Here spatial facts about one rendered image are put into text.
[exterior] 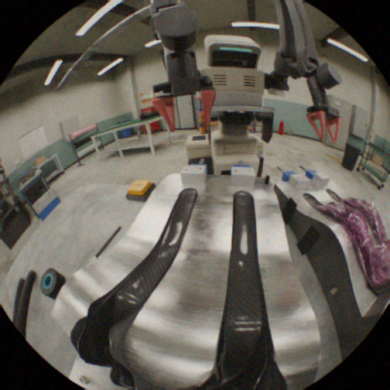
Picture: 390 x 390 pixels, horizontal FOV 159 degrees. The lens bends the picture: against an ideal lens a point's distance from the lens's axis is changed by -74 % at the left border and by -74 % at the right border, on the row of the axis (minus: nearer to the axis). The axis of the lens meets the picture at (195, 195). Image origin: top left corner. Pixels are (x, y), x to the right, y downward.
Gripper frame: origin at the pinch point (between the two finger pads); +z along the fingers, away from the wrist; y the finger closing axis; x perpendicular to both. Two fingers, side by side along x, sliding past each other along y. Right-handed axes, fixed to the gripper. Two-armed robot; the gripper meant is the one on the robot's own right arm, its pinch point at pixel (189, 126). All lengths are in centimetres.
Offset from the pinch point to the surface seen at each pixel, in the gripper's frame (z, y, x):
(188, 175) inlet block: 9.9, -0.7, -2.3
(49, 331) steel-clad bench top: 22, -24, -48
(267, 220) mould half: 12.8, 14.7, -11.1
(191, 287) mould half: 10.9, 5.2, -23.5
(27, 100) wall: -250, -619, 146
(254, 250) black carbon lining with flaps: 13.3, 12.1, -16.6
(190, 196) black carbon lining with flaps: 12.7, 0.5, -6.2
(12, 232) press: 79, -385, -83
